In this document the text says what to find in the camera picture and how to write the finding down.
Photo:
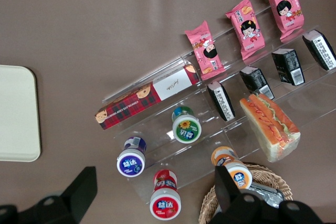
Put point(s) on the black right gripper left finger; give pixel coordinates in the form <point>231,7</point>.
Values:
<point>71,197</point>

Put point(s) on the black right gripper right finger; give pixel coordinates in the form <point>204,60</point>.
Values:
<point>228,200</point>

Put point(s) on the orange snack packet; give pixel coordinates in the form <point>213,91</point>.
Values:
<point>267,127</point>

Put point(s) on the cream plastic tray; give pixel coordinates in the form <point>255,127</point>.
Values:
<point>15,113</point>

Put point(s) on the orange gum bottle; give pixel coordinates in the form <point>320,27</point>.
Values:
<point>240,176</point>

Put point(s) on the aluminium foil container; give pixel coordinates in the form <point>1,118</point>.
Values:
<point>267,195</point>

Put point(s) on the oval wicker basket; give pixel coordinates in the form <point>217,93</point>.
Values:
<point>265,175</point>

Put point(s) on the clear acrylic stepped stand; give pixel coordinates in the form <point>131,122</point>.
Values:
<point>194,153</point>

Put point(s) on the red gum bottle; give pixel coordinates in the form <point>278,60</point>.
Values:
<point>165,203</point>

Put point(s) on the purple gum bottle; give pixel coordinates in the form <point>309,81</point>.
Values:
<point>130,163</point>

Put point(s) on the green gum bottle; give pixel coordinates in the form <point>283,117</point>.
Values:
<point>186,129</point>

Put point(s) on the small black carton box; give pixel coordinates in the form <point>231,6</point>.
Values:
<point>287,66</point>
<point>223,102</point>
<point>319,48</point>
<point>256,82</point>

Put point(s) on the red plaid cookie box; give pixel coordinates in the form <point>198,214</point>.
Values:
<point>126,107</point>

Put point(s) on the pink cartoon girl snack pack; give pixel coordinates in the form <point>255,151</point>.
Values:
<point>246,31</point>
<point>284,9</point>
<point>207,53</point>

